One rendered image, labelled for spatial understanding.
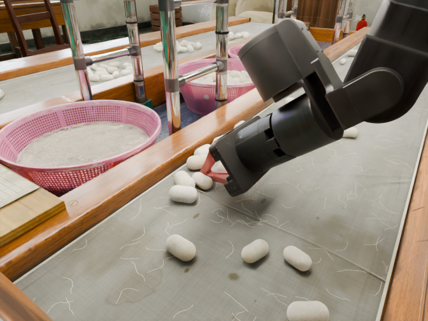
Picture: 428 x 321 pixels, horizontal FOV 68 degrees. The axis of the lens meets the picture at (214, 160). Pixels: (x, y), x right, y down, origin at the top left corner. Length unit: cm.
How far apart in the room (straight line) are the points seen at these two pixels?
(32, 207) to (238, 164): 23
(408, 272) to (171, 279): 23
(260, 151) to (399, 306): 19
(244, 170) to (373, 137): 34
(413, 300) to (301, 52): 24
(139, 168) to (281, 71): 24
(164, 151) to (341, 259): 28
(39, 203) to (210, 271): 20
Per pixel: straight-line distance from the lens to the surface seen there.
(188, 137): 52
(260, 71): 32
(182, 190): 41
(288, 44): 33
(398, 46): 30
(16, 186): 45
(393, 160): 58
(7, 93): 95
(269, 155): 35
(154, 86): 89
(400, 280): 37
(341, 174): 51
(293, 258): 34
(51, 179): 51
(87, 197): 41
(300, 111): 32
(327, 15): 550
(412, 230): 43
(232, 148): 37
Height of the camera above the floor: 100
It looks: 31 degrees down
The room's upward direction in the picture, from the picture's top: straight up
